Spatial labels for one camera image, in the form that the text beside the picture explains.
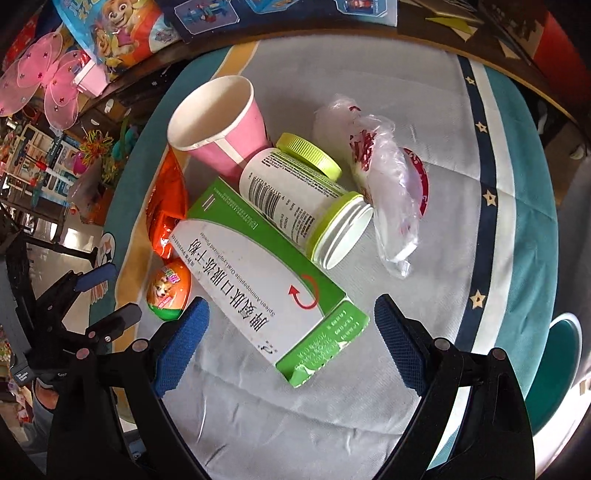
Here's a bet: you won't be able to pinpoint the cartoon puppy snack bag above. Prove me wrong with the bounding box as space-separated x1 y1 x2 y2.
52 0 183 77

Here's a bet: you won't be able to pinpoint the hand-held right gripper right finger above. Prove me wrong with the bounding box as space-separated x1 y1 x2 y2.
375 294 536 480

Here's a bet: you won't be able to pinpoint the orange snack packet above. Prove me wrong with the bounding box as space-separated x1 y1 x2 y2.
145 148 190 261

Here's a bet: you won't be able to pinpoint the wooden desk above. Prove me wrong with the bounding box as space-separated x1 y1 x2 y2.
78 18 591 153

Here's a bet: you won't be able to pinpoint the yellow paper sheet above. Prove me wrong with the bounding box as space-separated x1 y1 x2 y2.
425 16 478 40

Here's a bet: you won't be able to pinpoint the blue toy box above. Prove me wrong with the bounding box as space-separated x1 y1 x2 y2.
157 0 399 44

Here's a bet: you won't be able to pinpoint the clear plastic bag red print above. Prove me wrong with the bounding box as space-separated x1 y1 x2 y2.
314 93 423 279

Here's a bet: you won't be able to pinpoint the white paper cup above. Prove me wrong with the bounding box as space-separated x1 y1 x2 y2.
167 75 271 181

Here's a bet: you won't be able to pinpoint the pink gift box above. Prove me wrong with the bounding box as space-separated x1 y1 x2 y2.
73 59 112 99

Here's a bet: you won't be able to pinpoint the pile of colourful toys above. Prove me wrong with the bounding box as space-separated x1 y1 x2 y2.
0 129 116 222

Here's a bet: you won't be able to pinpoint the green white medicine box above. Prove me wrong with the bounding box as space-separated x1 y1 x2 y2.
167 179 371 387

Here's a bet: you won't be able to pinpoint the white plastic jar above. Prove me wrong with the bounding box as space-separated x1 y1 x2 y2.
239 148 375 271

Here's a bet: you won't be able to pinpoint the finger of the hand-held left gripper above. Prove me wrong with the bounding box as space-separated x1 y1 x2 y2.
34 264 118 315
85 304 143 342

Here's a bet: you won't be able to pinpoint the red gift box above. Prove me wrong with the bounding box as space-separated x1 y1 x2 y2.
526 7 591 100

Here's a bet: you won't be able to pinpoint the green jar lid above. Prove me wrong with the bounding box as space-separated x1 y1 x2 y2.
276 132 343 181

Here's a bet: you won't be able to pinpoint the orange green toy egg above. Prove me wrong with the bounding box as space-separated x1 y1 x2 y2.
145 257 194 322

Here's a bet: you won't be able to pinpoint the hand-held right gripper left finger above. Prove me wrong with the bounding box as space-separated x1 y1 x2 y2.
46 296 211 480

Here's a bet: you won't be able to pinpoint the pink butterfly wings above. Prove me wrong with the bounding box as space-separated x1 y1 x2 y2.
0 34 93 132

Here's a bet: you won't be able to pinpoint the red patterned round lid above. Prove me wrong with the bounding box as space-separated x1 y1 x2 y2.
399 147 430 217

